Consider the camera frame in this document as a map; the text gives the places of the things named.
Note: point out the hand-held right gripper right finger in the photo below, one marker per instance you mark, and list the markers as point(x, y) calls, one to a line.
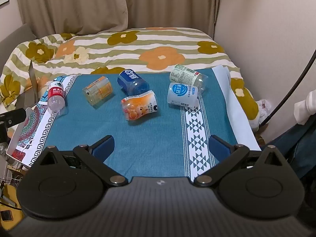
point(219, 148)

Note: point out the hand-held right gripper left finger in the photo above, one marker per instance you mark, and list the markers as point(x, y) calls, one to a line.
point(103, 148)

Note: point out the clear cup with orange label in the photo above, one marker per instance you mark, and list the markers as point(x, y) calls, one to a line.
point(98, 91)

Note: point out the white cup with blue label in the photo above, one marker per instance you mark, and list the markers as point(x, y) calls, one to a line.
point(182, 94)

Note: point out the green label clear cup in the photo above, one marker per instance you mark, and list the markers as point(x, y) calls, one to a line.
point(186, 75)

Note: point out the teal tablecloth with triangle band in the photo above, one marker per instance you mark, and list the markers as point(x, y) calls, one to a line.
point(148, 133)

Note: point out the white sheet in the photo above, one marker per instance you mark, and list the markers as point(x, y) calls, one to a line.
point(234, 103)

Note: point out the white plastic bag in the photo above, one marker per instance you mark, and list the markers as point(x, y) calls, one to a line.
point(263, 107)

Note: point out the red label water bottle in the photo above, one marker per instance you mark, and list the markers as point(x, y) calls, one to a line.
point(56, 96)

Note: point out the mandala print cloth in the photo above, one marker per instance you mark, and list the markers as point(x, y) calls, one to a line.
point(34, 126)

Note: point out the person's jeans leg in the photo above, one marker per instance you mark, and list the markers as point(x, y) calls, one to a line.
point(296, 148)

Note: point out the white cloth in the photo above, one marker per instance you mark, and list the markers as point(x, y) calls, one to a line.
point(306, 108)

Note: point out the brown cardboard box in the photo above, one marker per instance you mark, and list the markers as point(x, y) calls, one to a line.
point(31, 81)

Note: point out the floral striped blanket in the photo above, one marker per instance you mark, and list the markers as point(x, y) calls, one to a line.
point(160, 51)

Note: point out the beige curtain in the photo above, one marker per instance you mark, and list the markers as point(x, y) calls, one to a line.
point(98, 7)

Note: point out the grey headboard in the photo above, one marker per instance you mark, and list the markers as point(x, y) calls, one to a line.
point(14, 38)

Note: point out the black clamp mount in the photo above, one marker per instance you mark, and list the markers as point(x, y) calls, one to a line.
point(11, 119)

